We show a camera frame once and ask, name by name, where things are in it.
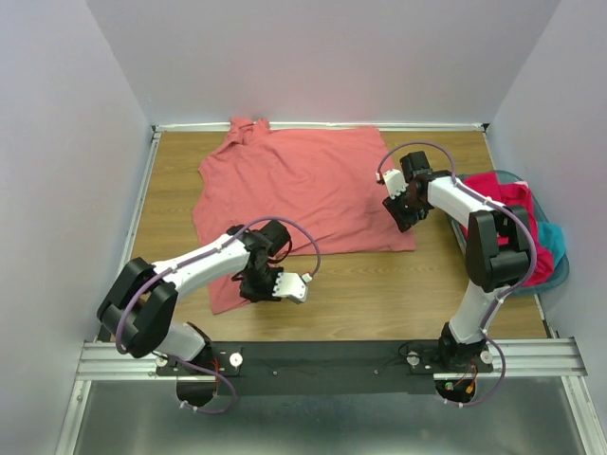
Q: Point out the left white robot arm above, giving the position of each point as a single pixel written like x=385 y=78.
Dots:
x=139 y=308

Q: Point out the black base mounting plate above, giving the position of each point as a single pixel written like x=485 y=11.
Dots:
x=331 y=368

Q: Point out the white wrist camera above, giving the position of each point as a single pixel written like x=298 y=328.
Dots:
x=394 y=182
x=291 y=286

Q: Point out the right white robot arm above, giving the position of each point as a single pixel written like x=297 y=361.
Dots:
x=464 y=337

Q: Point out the aluminium front rail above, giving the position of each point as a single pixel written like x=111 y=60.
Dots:
x=516 y=358

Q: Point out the magenta t shirt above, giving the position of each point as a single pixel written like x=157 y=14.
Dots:
x=505 y=240

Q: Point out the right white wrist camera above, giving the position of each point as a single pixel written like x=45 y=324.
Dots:
x=394 y=182

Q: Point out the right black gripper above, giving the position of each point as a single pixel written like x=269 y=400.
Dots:
x=403 y=220

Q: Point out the salmon pink t shirt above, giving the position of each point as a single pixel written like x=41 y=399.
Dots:
x=323 y=180

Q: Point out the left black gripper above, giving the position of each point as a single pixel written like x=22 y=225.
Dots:
x=261 y=296

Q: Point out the teal t shirt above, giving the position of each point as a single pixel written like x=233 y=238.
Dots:
x=551 y=238

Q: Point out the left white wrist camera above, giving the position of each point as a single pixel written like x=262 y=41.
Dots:
x=291 y=286

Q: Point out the teal plastic basket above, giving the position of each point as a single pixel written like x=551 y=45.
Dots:
x=557 y=279

